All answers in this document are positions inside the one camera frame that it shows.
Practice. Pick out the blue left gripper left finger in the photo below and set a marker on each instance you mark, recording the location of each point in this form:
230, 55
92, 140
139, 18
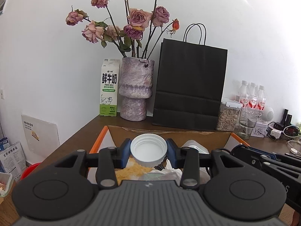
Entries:
125, 152

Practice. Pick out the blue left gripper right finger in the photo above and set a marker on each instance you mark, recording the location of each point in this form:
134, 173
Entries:
171, 152

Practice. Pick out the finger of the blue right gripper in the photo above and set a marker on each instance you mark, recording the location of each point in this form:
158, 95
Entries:
255, 153

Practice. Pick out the cotton swab plastic jar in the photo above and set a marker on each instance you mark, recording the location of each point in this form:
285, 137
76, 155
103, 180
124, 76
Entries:
195, 145

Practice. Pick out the large white jar lid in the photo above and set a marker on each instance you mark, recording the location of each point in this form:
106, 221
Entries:
148, 150

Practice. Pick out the yellow white plush sheep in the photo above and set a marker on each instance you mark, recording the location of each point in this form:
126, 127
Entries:
132, 171

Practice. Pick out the green white roll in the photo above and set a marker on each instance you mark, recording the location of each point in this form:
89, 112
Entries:
160, 177

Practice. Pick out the crumpled white tissue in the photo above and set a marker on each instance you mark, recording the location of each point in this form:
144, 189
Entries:
169, 167

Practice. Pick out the white power adapter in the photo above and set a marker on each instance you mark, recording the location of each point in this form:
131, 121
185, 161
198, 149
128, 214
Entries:
275, 133

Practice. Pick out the red cardboard box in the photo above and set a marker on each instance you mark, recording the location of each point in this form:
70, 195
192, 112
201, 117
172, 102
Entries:
113, 136

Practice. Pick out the black standing device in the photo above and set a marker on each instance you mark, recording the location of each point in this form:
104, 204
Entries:
286, 118

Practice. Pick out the white round speaker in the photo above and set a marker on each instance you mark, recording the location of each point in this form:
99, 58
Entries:
267, 114

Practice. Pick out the glass cup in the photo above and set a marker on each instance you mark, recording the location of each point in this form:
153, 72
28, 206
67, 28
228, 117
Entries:
247, 121

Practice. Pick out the water bottle right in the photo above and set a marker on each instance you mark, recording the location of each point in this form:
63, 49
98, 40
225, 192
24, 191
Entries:
261, 98

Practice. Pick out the water bottle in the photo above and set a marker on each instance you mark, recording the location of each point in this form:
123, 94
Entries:
242, 95
261, 98
253, 98

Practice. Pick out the water bottle middle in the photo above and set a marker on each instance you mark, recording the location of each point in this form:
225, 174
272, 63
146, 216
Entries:
253, 98

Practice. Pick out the seed storage container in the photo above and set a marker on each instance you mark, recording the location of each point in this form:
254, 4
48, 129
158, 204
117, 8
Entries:
228, 114

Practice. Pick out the water bottle left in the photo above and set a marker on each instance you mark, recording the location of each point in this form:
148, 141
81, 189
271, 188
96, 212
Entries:
242, 95

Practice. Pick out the purple ceramic vase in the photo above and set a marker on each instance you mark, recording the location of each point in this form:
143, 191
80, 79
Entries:
135, 87

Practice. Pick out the black paper bag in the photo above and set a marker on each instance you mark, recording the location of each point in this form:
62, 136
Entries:
189, 84

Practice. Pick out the milk carton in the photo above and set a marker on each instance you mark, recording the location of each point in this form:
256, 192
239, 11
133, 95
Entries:
109, 87

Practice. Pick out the white leaning board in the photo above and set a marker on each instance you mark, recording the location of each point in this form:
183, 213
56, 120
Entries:
42, 137

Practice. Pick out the red bin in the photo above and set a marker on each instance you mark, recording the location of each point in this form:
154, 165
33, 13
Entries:
28, 170

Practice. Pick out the blue white boxes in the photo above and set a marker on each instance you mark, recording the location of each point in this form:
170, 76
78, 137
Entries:
12, 159

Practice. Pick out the clear plastic food container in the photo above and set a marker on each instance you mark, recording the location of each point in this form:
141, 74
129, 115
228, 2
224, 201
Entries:
6, 180

